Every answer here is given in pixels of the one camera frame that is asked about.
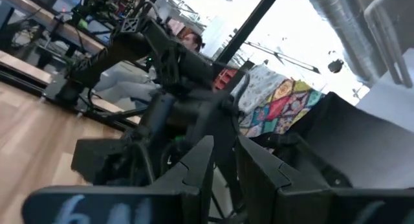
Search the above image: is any large black panel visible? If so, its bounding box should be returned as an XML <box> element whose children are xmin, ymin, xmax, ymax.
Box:
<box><xmin>258</xmin><ymin>91</ymin><xmax>414</xmax><ymax>190</ymax></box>

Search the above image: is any silver ventilation duct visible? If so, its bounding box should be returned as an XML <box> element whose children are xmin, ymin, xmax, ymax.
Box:
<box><xmin>303</xmin><ymin>0</ymin><xmax>389</xmax><ymax>86</ymax></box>

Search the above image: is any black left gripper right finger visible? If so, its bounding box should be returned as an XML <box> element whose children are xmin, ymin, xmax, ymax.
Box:
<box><xmin>237</xmin><ymin>135</ymin><xmax>414</xmax><ymax>224</ymax></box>

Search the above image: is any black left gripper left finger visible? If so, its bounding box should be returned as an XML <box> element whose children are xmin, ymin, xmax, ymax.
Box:
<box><xmin>21</xmin><ymin>135</ymin><xmax>215</xmax><ymax>224</ymax></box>

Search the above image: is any blue metal frame workbench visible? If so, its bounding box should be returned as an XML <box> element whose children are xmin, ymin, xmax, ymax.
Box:
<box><xmin>0</xmin><ymin>0</ymin><xmax>108</xmax><ymax>56</ymax></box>

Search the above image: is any red crate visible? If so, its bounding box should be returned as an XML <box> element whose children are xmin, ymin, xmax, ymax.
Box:
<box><xmin>213</xmin><ymin>67</ymin><xmax>239</xmax><ymax>91</ymax></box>

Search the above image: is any colourful patterned cloth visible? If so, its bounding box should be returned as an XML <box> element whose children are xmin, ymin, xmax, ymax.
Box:
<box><xmin>231</xmin><ymin>63</ymin><xmax>325</xmax><ymax>139</ymax></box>

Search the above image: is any black rig upright post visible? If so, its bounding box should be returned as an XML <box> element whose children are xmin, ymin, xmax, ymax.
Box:
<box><xmin>214</xmin><ymin>0</ymin><xmax>285</xmax><ymax>65</ymax></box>

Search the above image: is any black ceiling spotlight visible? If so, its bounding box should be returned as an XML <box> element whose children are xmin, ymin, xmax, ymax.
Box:
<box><xmin>327</xmin><ymin>58</ymin><xmax>345</xmax><ymax>74</ymax></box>

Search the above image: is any person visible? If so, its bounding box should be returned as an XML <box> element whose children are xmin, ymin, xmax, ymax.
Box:
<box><xmin>93</xmin><ymin>31</ymin><xmax>206</xmax><ymax>106</ymax></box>

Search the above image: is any black aluminium table frame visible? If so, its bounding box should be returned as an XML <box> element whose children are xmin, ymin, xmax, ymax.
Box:
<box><xmin>0</xmin><ymin>50</ymin><xmax>140</xmax><ymax>131</ymax></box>

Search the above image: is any grey ceiling pipe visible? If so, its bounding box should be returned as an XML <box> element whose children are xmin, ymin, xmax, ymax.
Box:
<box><xmin>363</xmin><ymin>0</ymin><xmax>414</xmax><ymax>89</ymax></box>

